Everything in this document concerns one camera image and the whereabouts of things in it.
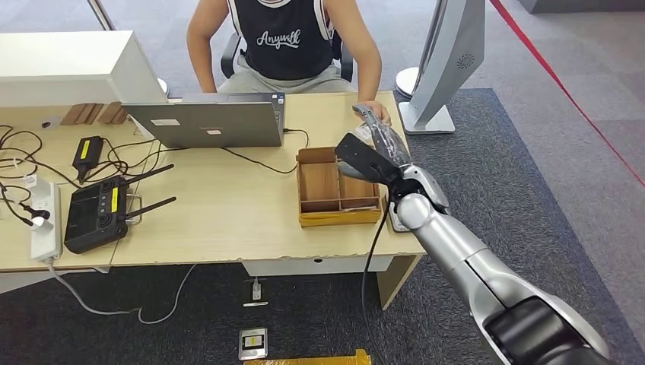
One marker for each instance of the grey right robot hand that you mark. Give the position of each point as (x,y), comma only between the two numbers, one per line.
(385,138)

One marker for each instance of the person's left hand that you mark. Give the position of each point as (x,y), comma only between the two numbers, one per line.
(380,112)

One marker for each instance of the wooden compartment tray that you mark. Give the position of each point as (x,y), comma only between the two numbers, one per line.
(317,191)

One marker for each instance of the person's right forearm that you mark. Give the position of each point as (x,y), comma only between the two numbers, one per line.
(200,60)

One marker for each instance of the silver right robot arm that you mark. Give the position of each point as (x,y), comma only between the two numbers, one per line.
(453,242)

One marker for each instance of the person's left forearm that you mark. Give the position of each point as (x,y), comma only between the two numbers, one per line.
(370,75)

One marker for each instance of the white card reader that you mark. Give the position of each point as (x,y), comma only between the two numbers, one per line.
(395,221)

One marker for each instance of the person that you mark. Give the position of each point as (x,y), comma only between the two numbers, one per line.
(287,45)

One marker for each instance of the white kiosk stand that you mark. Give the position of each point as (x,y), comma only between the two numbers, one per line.
(448,60)

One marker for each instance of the wooden desk leg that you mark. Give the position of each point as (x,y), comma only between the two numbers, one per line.
(393,284)

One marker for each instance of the white under-desk drawer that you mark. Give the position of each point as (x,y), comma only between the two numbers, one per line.
(312,266)

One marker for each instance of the grey laptop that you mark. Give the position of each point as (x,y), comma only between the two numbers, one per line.
(211,126)

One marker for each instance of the red barrier belt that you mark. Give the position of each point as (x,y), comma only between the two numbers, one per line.
(554,78)

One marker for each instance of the open floor outlet with plug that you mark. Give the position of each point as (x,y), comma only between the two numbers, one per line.
(256,292)

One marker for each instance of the yellow floor tape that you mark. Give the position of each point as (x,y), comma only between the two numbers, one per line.
(312,360)

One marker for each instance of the silver floor socket plate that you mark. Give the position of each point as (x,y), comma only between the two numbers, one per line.
(253,344)

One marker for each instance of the wooden slotted block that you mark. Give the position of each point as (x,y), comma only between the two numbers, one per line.
(80,115)
(113,113)

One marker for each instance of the black power adapter yellow label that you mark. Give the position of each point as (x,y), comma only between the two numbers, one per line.
(88,153)

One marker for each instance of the black remote controller with antennas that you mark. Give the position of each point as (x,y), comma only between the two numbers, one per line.
(93,216)

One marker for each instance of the white counter box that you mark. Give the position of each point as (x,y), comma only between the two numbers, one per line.
(60,65)

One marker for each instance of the small pale round gadget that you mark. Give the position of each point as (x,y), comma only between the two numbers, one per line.
(50,123)

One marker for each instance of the white power strip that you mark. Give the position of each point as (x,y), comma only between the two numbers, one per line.
(48,242)

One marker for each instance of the black plug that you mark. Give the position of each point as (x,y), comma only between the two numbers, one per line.
(38,212)

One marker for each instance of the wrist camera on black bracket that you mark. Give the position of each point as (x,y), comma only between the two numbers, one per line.
(365,156)

